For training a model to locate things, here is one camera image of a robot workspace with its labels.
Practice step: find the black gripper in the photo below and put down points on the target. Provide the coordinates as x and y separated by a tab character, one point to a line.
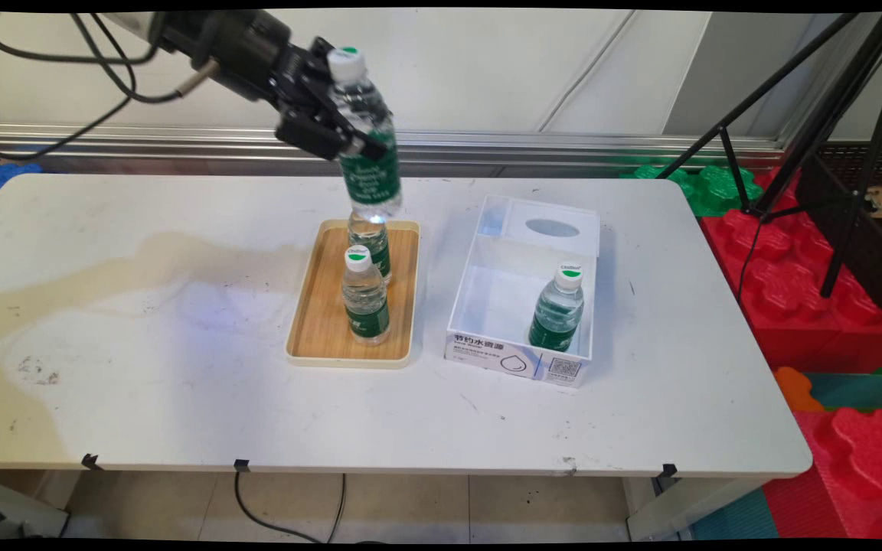
246	53

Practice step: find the green label water bottle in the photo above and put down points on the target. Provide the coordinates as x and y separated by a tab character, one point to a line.
374	245
556	314
368	168
366	306

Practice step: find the wooden tray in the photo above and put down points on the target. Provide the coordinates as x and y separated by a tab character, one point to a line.
318	321

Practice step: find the white cardboard box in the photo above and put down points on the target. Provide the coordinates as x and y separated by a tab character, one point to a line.
540	222

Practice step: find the black tripod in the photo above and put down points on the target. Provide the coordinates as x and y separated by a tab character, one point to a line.
816	130

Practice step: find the white table leg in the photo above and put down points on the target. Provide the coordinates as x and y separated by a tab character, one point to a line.
24	505
678	509

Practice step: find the large red foam block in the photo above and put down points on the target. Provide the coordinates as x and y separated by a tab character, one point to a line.
785	298

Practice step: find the orange foam block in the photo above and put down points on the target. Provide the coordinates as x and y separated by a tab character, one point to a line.
797	390

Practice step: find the black panel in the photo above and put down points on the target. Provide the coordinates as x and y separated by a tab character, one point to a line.
870	252

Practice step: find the teal foam mat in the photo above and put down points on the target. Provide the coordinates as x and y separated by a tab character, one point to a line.
736	520

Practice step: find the dark green foam block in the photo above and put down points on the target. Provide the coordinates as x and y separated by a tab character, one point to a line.
862	386

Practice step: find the aluminium rail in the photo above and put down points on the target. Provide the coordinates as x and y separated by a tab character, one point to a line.
563	144

